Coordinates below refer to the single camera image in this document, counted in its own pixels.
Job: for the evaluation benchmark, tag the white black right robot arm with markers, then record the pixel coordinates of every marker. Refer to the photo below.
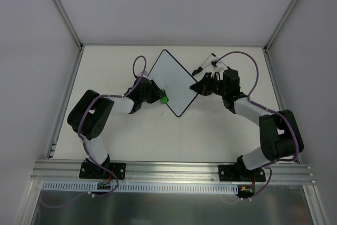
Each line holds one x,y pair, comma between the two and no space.
280,138

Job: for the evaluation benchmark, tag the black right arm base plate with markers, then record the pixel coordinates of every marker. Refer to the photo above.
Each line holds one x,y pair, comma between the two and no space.
232,173

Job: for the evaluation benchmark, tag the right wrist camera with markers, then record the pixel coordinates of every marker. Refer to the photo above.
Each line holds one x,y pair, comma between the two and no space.
212,60

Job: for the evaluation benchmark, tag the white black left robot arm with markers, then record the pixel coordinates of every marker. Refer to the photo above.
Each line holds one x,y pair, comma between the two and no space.
89,116

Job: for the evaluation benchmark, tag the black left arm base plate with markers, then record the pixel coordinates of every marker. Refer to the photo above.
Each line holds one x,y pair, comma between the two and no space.
89,170

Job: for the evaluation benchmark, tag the left aluminium corner post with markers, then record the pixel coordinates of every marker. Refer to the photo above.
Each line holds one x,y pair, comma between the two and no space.
64,16

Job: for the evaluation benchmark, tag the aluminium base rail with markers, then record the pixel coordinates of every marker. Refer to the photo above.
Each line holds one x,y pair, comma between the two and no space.
171,172

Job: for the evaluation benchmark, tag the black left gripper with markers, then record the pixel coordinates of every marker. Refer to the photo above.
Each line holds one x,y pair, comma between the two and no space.
153,92

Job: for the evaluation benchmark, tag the right aluminium corner post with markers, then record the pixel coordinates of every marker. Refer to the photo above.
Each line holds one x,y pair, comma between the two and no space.
285,16

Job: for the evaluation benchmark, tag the aluminium corner post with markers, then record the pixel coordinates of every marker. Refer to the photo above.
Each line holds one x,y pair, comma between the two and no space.
64,16
285,16

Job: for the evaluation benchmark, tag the white slotted cable duct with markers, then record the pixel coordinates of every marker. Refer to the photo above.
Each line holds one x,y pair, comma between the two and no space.
141,187

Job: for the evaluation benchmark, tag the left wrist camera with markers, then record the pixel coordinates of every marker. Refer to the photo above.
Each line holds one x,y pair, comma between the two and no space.
143,74

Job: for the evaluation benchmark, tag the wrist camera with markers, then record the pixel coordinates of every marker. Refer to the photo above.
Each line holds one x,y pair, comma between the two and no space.
212,60
143,74

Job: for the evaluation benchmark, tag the green bone-shaped eraser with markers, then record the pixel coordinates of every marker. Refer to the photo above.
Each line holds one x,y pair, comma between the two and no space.
163,97

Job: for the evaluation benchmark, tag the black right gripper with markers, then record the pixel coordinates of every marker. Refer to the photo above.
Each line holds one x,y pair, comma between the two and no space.
206,85

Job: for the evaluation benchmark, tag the small black-framed whiteboard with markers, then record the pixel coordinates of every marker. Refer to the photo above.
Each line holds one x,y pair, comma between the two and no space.
172,77

